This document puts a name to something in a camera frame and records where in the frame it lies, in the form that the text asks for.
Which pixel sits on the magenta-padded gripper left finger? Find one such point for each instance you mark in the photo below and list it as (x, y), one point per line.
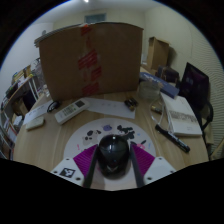
(86, 159)

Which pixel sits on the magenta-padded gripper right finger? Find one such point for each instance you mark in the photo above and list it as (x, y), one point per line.
(142, 159)

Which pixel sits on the black computer mouse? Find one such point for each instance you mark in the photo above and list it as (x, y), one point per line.
(113, 155)

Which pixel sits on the white round printed mouse pad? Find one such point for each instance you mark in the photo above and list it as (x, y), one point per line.
(100, 126)

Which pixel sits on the black marker pen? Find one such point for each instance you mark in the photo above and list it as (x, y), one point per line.
(172, 137)

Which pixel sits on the white remote with display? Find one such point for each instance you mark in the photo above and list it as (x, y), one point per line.
(71, 111)

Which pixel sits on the white book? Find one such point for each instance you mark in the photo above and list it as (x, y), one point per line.
(182, 115)

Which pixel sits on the clear plastic container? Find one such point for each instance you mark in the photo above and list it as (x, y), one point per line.
(149, 90)

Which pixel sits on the flat blue box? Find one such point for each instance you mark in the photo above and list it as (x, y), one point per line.
(166, 87)

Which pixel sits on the black office chair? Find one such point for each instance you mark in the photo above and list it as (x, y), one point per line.
(209, 115)

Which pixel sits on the dark monitor screen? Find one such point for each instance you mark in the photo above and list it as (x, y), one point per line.
(195, 85)

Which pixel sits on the clear plastic bottle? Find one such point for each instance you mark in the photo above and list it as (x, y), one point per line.
(39, 73)

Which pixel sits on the long wooden desk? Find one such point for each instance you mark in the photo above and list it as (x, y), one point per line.
(18, 88)

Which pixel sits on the large cardboard box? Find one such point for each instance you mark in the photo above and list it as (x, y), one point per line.
(66, 60)

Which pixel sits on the tall cardboard box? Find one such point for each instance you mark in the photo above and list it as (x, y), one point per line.
(157, 53)

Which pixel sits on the ceiling light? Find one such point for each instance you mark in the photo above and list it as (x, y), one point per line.
(86, 1)

